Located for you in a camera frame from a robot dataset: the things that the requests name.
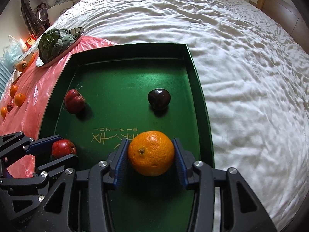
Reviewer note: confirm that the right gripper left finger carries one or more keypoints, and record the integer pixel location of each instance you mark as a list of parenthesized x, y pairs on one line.
[(60, 209)]

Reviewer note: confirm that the clear blue plastic bags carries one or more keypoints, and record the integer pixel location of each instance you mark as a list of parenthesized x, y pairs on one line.
[(12, 54)]

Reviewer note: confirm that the smooth orange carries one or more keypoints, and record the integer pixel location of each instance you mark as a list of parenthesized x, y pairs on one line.
[(3, 112), (19, 99)]

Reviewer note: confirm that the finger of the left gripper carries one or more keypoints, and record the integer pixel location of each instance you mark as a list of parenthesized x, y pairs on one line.
[(66, 165), (17, 145)]

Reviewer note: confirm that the dark plaid scarf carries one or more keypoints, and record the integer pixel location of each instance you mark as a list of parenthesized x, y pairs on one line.
[(31, 22)]

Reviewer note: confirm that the black white oval plate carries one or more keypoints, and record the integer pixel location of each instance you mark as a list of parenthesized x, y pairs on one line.
[(40, 64)]

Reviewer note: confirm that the bumpy mandarin orange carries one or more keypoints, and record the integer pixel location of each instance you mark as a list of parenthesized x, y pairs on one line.
[(151, 153)]

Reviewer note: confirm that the carrot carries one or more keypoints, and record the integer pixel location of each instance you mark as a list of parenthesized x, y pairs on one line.
[(20, 66)]

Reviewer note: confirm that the white cardboard box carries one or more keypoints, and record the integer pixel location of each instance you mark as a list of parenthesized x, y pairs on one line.
[(56, 11)]

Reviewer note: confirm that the wooden headboard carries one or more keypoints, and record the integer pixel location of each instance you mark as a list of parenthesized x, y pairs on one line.
[(288, 17)]

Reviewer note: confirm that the red yellow snack bag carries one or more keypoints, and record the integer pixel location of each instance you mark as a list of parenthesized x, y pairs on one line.
[(30, 41)]

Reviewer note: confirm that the wrinkled red apple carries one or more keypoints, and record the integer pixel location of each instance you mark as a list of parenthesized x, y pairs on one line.
[(74, 101)]

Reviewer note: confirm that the green leafy bok choy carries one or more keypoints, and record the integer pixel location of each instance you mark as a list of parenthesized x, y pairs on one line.
[(54, 42)]

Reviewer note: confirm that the orange rimmed white plate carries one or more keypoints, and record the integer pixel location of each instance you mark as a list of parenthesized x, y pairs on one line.
[(16, 75)]

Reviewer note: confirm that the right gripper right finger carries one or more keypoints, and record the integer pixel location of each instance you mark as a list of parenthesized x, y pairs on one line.
[(241, 210)]

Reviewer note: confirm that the green rectangular tray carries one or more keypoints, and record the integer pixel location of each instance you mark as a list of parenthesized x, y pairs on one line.
[(122, 111)]

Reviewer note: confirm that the small red apple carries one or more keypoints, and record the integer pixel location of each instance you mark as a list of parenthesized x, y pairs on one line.
[(10, 106)]

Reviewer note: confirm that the pink plastic sheet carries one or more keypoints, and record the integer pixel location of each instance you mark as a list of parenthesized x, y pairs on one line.
[(37, 85)]

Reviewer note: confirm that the lower grey fan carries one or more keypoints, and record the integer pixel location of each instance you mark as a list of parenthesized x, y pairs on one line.
[(42, 16)]

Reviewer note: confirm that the light blue suitcase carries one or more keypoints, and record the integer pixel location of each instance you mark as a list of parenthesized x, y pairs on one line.
[(5, 75)]

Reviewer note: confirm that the dark purple plum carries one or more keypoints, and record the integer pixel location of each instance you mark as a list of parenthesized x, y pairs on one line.
[(159, 98)]

